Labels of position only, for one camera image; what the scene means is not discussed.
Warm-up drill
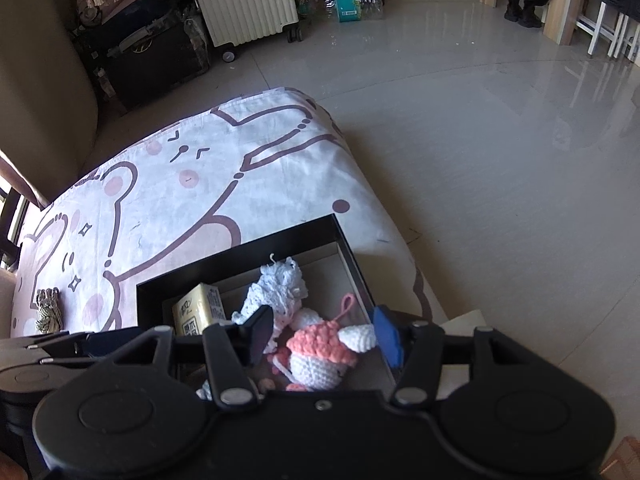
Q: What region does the beige curtain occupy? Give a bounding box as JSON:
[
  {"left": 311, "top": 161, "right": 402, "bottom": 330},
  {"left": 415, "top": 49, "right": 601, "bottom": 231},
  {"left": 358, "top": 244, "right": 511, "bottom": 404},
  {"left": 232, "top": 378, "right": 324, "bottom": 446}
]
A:
[{"left": 1, "top": 0, "right": 99, "bottom": 208}]

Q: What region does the black boots pair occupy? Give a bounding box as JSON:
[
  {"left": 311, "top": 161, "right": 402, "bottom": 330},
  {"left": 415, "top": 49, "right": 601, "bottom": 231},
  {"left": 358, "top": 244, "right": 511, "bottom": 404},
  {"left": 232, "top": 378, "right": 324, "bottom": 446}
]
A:
[{"left": 504, "top": 0, "right": 550, "bottom": 28}]

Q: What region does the white folding chair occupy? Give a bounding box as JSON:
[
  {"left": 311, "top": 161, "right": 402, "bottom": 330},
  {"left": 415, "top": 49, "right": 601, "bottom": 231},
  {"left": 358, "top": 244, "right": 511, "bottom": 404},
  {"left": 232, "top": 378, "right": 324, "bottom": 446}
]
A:
[{"left": 575, "top": 0, "right": 639, "bottom": 63}]

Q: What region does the wooden table leg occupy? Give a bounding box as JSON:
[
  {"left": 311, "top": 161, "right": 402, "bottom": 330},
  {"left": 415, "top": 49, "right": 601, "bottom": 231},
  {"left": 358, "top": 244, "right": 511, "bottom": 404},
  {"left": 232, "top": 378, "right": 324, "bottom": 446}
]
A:
[{"left": 544, "top": 0, "right": 582, "bottom": 46}]

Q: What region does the braided rope knot ornament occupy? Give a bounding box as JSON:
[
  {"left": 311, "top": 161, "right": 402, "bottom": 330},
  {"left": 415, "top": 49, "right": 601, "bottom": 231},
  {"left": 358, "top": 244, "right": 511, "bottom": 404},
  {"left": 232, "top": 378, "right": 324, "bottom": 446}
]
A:
[{"left": 36, "top": 287, "right": 63, "bottom": 334}]

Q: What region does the pack of water bottles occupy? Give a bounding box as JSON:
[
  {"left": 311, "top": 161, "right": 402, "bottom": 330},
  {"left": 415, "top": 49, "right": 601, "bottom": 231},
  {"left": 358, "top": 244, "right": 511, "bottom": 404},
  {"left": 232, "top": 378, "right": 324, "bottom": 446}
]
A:
[{"left": 311, "top": 0, "right": 384, "bottom": 23}]

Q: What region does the pink crochet doll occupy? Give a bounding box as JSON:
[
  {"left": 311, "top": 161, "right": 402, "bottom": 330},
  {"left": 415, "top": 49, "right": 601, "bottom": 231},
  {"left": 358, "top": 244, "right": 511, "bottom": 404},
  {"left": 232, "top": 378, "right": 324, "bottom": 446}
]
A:
[{"left": 268, "top": 294, "right": 378, "bottom": 391}]

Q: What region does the black open gift box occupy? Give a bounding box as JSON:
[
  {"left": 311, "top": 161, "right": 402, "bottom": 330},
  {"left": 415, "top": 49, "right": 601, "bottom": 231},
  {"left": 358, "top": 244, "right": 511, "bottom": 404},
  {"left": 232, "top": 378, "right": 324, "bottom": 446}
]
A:
[{"left": 137, "top": 214, "right": 395, "bottom": 394}]

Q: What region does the cream fabric strap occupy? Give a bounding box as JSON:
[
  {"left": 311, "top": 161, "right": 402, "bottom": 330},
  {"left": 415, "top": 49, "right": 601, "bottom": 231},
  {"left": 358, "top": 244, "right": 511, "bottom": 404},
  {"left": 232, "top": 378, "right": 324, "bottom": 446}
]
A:
[{"left": 439, "top": 309, "right": 490, "bottom": 334}]

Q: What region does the white crochet pouch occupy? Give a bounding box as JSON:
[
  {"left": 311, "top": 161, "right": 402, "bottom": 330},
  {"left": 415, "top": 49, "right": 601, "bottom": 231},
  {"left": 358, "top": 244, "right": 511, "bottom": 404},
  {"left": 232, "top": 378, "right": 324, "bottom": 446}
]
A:
[{"left": 231, "top": 257, "right": 308, "bottom": 354}]

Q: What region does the cartoon bear bed sheet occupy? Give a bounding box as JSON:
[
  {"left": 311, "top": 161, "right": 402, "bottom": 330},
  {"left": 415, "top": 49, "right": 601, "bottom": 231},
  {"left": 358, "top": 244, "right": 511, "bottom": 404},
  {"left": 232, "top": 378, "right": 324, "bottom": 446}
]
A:
[{"left": 1, "top": 88, "right": 447, "bottom": 337}]

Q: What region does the yellow small carton box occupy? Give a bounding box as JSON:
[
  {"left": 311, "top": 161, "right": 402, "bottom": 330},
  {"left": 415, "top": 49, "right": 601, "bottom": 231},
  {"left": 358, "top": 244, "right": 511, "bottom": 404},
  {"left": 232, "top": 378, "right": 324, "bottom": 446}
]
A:
[{"left": 172, "top": 284, "right": 227, "bottom": 336}]

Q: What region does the black luggage bag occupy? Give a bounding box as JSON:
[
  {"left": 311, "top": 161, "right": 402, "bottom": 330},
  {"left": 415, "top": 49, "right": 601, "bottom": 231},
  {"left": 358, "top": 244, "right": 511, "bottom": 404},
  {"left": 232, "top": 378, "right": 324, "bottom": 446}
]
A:
[{"left": 73, "top": 0, "right": 209, "bottom": 110}]

